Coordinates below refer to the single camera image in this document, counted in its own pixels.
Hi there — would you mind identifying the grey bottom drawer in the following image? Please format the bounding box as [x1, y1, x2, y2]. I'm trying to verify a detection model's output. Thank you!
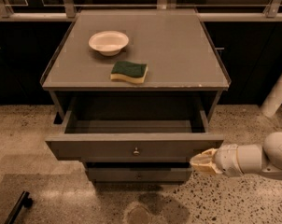
[87, 168, 191, 182]

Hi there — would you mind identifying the black bar handle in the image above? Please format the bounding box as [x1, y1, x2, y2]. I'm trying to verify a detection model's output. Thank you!
[5, 191, 33, 224]

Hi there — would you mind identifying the grey drawer cabinet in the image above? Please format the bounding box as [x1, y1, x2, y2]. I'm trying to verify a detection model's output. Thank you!
[42, 9, 230, 173]

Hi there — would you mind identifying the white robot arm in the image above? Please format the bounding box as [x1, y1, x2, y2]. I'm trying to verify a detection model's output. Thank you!
[190, 74, 282, 180]

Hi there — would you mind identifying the grey top drawer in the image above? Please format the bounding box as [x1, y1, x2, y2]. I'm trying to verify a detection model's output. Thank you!
[46, 111, 223, 162]

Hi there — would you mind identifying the grey counter corner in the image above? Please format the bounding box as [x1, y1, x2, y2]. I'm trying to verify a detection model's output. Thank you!
[0, 174, 100, 224]

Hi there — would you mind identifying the grey drawer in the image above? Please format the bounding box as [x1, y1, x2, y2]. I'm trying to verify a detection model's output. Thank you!
[87, 168, 191, 182]
[46, 111, 223, 162]

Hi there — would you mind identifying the white bowl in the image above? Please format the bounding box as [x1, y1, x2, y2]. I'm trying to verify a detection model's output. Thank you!
[89, 31, 129, 56]

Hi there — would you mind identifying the green yellow sponge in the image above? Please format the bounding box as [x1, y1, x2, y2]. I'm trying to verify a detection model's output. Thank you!
[110, 61, 148, 84]

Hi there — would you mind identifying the grey metal railing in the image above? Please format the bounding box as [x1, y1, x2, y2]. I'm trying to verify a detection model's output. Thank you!
[0, 0, 282, 21]

